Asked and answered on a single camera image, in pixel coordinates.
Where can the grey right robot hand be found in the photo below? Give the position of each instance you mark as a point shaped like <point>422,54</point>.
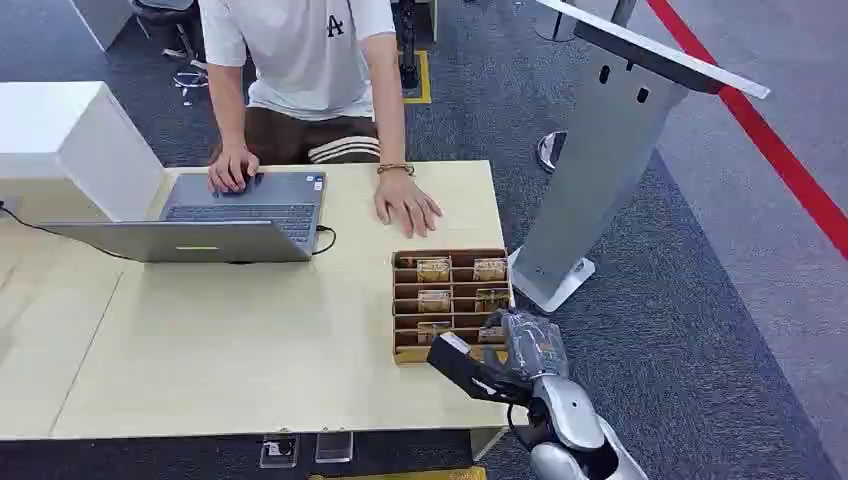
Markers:
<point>533,348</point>

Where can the person's right hand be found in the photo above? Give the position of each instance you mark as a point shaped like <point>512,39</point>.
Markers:
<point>228,166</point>

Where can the person's left hand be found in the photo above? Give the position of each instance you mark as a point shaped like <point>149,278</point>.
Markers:
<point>404,199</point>

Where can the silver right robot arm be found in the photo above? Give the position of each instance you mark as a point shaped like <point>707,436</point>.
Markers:
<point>573,414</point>

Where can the black computer mouse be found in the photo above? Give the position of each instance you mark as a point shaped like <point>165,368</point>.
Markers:
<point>248,184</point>

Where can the gold printed card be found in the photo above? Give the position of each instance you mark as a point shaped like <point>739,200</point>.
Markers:
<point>434,301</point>
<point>430,329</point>
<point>490,270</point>
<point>491,299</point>
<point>491,334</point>
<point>433,270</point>

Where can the grey laptop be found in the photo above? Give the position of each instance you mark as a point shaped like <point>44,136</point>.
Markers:
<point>218,222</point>

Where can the wooden slotted card box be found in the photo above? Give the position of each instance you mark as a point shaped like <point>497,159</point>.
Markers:
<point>404,311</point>

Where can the person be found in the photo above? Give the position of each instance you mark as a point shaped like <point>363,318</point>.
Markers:
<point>305,53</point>

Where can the black pole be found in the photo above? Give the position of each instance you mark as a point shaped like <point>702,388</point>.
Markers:
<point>408,46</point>

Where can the round chrome stanchion base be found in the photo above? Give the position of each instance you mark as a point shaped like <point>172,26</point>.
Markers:
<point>550,151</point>

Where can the white cabinet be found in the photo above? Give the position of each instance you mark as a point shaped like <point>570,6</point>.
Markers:
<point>73,152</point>

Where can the black office chair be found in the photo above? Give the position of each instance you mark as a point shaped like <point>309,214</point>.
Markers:
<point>169,20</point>

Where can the yellow board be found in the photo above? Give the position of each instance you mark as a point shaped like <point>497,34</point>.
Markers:
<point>404,474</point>

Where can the grey kiosk stand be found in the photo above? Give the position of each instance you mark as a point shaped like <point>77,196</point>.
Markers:
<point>596,166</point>

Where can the white panel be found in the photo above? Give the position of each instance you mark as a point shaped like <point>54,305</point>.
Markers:
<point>99,20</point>

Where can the grey round floor base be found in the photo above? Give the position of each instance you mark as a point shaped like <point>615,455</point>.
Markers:
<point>555,26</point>

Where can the clear acrylic holder with label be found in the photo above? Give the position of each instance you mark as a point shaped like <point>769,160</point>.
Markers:
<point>279,450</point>

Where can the red floor tape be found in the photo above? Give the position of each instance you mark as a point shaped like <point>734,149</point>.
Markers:
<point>775,149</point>

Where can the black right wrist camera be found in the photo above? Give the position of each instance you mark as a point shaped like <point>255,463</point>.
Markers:
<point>464,368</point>

